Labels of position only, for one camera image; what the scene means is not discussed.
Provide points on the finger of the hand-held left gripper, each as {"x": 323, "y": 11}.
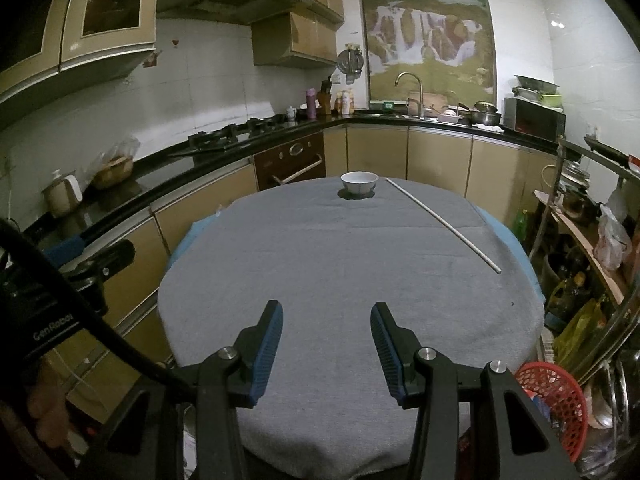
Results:
{"x": 65, "y": 250}
{"x": 107, "y": 260}

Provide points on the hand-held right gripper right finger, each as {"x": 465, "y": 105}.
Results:
{"x": 387, "y": 355}

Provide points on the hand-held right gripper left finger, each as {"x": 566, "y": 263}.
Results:
{"x": 265, "y": 355}

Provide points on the red plastic basket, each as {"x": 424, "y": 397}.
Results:
{"x": 567, "y": 400}

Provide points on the person's left hand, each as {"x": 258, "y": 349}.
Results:
{"x": 50, "y": 410}

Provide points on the clear bag of food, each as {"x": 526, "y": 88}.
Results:
{"x": 115, "y": 167}

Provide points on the blue under cloth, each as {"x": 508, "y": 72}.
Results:
{"x": 200, "y": 232}

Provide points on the grey tablecloth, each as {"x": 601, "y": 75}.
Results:
{"x": 325, "y": 260}

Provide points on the long white rod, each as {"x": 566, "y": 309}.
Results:
{"x": 445, "y": 222}

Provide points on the black gas stove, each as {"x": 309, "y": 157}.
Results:
{"x": 225, "y": 135}

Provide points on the white ceramic bowl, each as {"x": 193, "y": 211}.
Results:
{"x": 359, "y": 182}

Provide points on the cooking oil bottle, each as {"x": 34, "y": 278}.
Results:
{"x": 565, "y": 300}

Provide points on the green plastic bottle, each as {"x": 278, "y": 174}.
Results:
{"x": 520, "y": 225}

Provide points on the yellow plastic bag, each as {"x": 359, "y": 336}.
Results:
{"x": 580, "y": 335}

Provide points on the dark built-in oven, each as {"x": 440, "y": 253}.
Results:
{"x": 290, "y": 160}

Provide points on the beige kitchen base cabinets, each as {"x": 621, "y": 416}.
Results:
{"x": 435, "y": 155}

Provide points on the metal storage rack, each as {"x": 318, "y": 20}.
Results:
{"x": 600, "y": 260}

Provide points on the small white teapot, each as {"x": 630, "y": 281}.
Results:
{"x": 291, "y": 113}

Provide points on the white plastic bag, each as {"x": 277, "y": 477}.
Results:
{"x": 612, "y": 240}

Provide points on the pink thermos bottle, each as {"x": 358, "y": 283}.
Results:
{"x": 311, "y": 105}

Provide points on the seasoning bottles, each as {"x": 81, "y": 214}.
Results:
{"x": 345, "y": 102}

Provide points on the steel cooking pot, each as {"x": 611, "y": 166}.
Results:
{"x": 486, "y": 116}

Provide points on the knife block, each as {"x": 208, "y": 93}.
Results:
{"x": 325, "y": 100}

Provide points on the steel kitchen faucet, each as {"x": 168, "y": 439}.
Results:
{"x": 417, "y": 85}

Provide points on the microwave oven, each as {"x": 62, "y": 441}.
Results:
{"x": 532, "y": 120}

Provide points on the range hood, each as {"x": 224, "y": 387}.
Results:
{"x": 225, "y": 5}

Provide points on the hanging metal strainer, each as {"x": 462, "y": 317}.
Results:
{"x": 350, "y": 62}

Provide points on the stacked basins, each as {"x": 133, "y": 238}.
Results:
{"x": 537, "y": 90}

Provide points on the beige glass-door wall cabinet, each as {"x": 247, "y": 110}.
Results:
{"x": 100, "y": 20}

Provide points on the waterfall wall poster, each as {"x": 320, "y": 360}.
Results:
{"x": 425, "y": 25}

